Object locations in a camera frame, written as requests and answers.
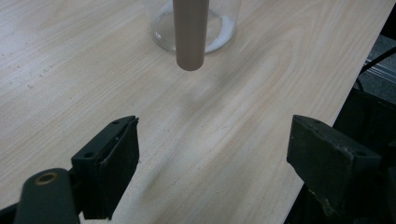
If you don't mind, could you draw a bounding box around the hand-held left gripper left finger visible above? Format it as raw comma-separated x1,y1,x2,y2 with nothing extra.
70,115,140,221

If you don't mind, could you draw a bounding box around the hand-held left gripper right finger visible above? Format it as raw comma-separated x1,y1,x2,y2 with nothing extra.
286,114,383,217

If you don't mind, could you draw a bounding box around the clear glass jar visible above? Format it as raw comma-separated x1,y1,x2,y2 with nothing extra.
144,0,242,55

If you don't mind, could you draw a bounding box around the grey metal rail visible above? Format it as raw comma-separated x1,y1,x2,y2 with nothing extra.
367,59,396,87

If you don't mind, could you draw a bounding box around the black cable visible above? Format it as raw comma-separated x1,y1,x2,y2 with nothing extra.
354,46,396,91

